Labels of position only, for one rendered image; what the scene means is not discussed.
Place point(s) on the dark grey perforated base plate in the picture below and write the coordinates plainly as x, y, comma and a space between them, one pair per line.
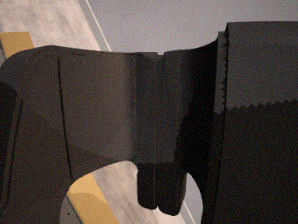
68, 213

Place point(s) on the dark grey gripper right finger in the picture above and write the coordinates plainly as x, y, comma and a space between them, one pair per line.
247, 123

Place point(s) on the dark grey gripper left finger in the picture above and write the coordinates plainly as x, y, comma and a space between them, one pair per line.
66, 112

